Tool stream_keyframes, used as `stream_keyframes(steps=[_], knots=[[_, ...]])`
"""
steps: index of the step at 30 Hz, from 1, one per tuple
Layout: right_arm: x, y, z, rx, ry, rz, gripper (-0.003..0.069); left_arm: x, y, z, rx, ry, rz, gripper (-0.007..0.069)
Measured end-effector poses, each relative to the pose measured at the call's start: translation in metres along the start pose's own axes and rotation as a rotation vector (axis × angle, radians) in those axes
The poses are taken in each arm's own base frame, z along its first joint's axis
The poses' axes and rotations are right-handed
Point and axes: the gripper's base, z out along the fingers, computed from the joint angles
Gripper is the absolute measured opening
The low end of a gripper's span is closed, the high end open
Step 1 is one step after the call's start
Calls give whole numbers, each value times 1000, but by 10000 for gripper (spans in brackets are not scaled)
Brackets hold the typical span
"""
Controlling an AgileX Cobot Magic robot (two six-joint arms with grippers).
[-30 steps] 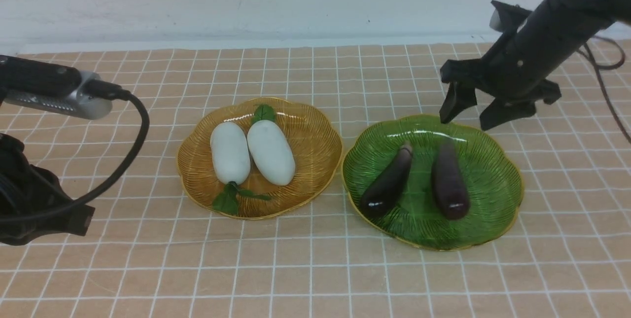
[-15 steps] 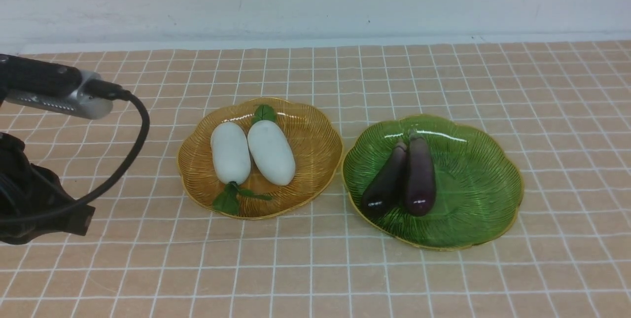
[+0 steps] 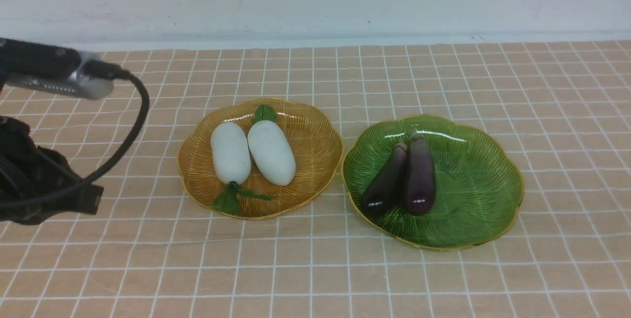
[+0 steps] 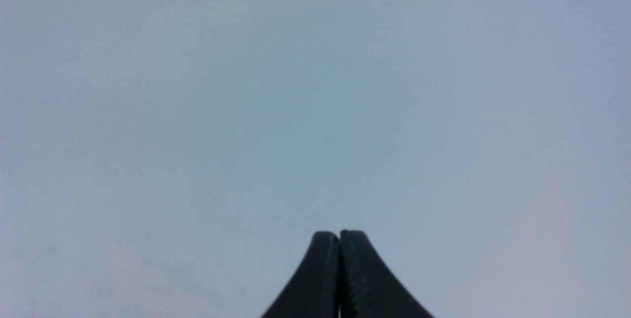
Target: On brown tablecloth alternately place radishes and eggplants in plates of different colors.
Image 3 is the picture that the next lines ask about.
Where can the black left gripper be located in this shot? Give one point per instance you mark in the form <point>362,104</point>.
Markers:
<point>28,171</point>

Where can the white radish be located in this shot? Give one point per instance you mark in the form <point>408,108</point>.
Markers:
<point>270,148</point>
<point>232,164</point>

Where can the purple eggplant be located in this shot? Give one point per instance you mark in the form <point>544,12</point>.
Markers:
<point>420,190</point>
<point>385,190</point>

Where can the checkered beige tablecloth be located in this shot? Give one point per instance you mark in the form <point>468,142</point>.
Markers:
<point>560,110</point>

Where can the amber glass plate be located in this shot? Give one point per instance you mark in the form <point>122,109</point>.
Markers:
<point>316,145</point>

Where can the green glass plate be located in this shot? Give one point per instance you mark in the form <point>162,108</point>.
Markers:
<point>480,190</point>

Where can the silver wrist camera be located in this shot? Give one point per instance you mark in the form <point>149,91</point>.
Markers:
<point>56,70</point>

